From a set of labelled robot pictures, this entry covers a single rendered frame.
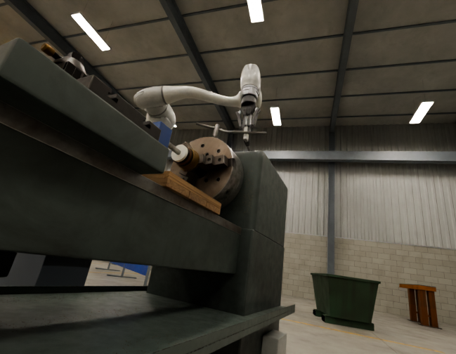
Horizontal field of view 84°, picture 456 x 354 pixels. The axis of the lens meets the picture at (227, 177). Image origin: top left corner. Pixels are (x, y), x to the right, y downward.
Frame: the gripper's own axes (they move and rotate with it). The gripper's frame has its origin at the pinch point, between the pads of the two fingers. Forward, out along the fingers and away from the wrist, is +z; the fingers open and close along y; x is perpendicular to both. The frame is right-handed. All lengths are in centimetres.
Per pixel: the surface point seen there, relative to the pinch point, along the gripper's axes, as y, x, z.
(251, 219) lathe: 4.6, 1.8, 41.3
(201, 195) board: 2, -37, 42
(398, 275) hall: 204, 1037, 23
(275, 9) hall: -97, 383, -632
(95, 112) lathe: 7, -78, 42
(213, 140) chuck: -9.5, -13.8, 9.7
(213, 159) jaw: -6.0, -18.0, 21.2
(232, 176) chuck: 0.2, -11.8, 26.6
